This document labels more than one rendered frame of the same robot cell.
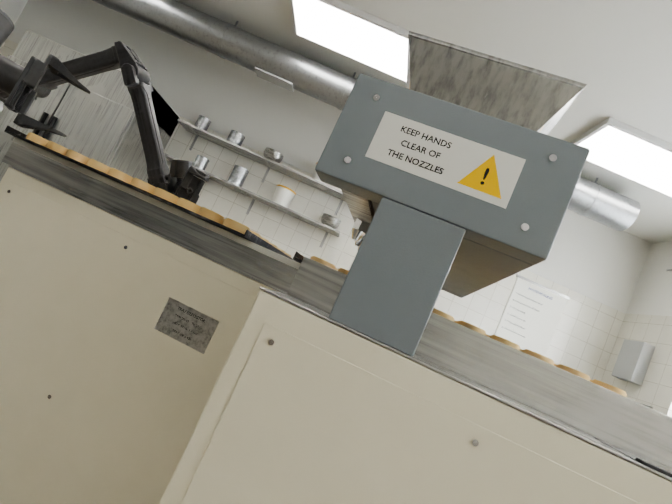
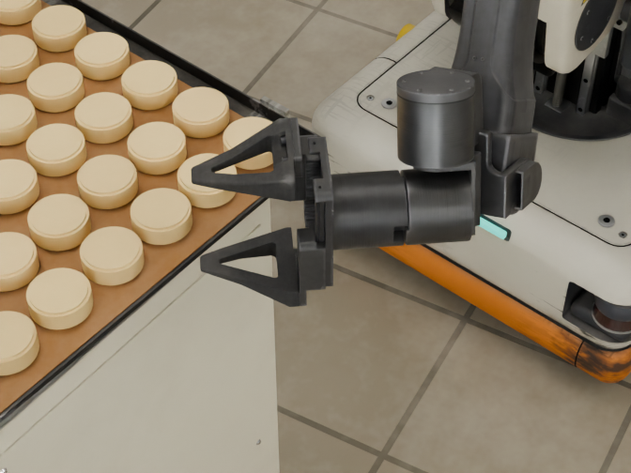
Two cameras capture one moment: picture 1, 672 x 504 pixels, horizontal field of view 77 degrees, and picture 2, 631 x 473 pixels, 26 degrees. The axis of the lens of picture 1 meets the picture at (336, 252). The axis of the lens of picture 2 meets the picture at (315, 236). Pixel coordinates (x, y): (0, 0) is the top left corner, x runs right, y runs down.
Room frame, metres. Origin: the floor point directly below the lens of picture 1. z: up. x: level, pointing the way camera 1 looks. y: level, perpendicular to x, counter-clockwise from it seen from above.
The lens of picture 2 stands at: (1.67, -0.12, 1.73)
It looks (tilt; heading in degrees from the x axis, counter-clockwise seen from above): 47 degrees down; 117
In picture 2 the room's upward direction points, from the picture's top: straight up
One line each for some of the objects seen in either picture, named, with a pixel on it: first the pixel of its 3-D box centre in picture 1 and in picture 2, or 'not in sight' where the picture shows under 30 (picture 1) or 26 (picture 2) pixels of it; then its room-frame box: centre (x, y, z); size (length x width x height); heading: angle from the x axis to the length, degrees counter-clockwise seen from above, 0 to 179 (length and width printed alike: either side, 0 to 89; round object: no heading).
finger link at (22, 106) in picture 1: (42, 116); not in sight; (0.79, 0.61, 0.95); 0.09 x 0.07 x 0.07; 122
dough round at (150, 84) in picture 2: not in sight; (149, 84); (1.11, 0.65, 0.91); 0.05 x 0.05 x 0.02
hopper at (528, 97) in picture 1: (454, 162); not in sight; (0.90, -0.16, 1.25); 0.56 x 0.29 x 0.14; 168
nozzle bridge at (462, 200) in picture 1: (411, 260); not in sight; (0.90, -0.16, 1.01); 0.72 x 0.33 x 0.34; 168
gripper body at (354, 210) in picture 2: (187, 190); (353, 210); (1.38, 0.53, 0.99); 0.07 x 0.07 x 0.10; 32
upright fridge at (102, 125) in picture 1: (63, 158); not in sight; (4.51, 3.05, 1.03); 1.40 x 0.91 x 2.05; 88
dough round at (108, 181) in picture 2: not in sight; (107, 181); (1.15, 0.53, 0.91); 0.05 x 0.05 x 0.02
